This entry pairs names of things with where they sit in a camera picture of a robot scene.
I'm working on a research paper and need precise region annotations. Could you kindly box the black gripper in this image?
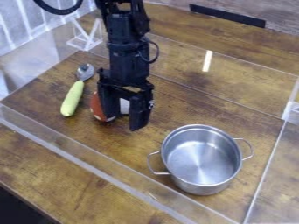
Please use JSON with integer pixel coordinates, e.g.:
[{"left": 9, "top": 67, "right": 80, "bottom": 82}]
[{"left": 98, "top": 42, "right": 155, "bottom": 131}]

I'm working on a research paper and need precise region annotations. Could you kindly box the red white plush mushroom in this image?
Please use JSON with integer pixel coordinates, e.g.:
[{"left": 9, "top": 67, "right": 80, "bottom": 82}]
[{"left": 90, "top": 92, "right": 130, "bottom": 122}]

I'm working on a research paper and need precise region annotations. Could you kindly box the silver metal pot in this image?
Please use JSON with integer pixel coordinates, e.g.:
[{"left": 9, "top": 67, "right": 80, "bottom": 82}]
[{"left": 147, "top": 124, "right": 254, "bottom": 195}]

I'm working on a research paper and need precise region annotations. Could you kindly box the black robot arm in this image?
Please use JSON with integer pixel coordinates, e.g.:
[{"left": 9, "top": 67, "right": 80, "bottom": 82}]
[{"left": 95, "top": 0, "right": 158, "bottom": 131}]

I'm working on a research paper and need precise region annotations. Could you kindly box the clear acrylic triangle stand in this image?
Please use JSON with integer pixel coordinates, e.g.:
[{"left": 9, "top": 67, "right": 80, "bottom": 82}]
[{"left": 67, "top": 18, "right": 103, "bottom": 52}]

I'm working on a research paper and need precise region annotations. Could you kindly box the clear acrylic barrier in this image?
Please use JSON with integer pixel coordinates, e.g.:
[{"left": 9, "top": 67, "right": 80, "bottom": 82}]
[{"left": 0, "top": 103, "right": 238, "bottom": 224}]

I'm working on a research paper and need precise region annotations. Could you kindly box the black bar on table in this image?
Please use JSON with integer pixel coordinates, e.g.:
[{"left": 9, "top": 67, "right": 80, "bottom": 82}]
[{"left": 190, "top": 3, "right": 267, "bottom": 28}]

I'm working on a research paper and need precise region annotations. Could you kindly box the yellow-green handled spoon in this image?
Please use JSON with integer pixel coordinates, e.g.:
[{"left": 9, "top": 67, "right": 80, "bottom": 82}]
[{"left": 60, "top": 64, "right": 95, "bottom": 117}]

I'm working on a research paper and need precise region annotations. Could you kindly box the black cable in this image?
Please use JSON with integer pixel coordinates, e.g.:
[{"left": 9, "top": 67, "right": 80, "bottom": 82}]
[{"left": 32, "top": 0, "right": 86, "bottom": 16}]

